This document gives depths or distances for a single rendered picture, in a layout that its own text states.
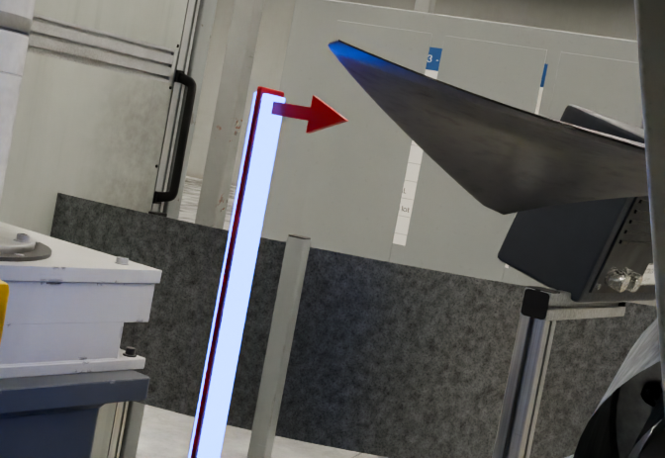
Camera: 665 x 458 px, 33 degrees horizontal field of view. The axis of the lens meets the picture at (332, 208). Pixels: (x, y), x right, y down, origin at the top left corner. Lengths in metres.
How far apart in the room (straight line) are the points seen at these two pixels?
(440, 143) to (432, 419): 1.72
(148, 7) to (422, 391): 1.08
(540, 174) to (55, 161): 1.94
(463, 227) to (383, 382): 4.39
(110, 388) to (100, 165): 1.68
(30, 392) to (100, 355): 0.10
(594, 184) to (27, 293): 0.48
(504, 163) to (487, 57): 6.05
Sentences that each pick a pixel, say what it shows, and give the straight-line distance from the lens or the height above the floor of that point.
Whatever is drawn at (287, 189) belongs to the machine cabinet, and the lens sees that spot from 7.08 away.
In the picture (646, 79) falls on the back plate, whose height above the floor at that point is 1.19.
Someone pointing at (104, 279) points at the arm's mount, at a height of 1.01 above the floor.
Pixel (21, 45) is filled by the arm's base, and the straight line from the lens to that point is 1.00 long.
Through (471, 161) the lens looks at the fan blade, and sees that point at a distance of 0.71.
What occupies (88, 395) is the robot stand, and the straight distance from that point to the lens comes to 0.98.
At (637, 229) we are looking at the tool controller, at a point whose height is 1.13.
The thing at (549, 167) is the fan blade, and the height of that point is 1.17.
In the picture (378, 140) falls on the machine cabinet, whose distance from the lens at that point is 6.88.
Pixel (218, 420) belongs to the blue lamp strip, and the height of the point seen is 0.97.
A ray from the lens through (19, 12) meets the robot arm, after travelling 0.99.
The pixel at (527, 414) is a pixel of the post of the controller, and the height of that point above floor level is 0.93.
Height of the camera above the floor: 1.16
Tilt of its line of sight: 3 degrees down
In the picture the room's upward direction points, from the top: 11 degrees clockwise
